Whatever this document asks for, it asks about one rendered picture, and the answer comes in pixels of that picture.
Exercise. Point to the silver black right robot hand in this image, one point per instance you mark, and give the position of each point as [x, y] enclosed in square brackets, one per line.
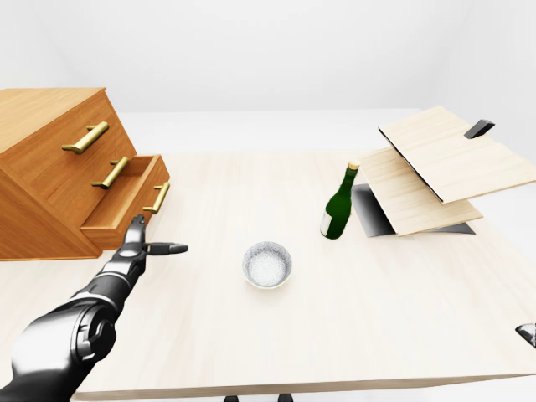
[528, 334]

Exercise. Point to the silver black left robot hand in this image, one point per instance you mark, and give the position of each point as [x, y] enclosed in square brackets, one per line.
[133, 251]

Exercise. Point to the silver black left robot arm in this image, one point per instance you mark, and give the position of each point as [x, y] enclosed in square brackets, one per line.
[63, 335]

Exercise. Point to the small wooden drawer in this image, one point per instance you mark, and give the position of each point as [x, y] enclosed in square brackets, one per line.
[121, 218]

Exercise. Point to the medium wooden drawer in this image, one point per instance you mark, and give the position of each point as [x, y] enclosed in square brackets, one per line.
[71, 203]

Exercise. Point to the wooden cabinet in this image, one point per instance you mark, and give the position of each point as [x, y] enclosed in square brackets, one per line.
[25, 226]

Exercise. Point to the large wooden drawer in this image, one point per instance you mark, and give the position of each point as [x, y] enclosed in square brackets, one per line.
[42, 167]

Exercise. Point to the speckled white bowl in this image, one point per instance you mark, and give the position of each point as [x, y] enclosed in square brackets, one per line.
[267, 266]

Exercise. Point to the small dark shape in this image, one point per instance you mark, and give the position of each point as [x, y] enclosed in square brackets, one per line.
[285, 398]
[231, 399]

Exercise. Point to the pale wooden two-board rack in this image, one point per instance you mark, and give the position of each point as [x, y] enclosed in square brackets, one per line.
[435, 167]

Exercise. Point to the green glass bottle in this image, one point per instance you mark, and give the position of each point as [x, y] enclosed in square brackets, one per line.
[338, 209]

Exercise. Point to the black block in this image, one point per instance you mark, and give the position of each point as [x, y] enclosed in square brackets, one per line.
[479, 129]

